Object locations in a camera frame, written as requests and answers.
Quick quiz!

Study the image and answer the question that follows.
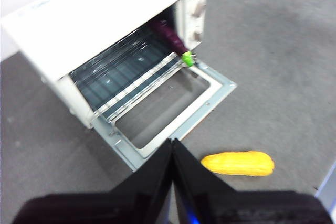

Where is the white toaster oven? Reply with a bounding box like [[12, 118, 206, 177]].
[[0, 0, 208, 130]]

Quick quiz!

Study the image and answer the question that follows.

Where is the metal wire oven rack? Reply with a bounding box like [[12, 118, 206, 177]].
[[70, 32, 195, 124]]

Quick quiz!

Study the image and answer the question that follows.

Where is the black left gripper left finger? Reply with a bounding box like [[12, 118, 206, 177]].
[[13, 138, 175, 224]]

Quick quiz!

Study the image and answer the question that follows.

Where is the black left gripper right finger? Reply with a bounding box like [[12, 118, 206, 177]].
[[173, 138, 334, 224]]

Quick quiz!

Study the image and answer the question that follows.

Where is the yellow corn cob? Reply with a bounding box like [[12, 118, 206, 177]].
[[201, 151, 276, 177]]

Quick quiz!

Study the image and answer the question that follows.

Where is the purple eggplant with green stem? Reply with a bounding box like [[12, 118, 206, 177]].
[[154, 19, 196, 67]]

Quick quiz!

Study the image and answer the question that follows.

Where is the beige oven knob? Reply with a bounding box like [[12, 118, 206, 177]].
[[190, 28, 204, 45], [190, 0, 207, 19]]

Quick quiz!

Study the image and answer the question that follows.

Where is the glass oven door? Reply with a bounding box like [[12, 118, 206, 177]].
[[91, 60, 238, 172]]

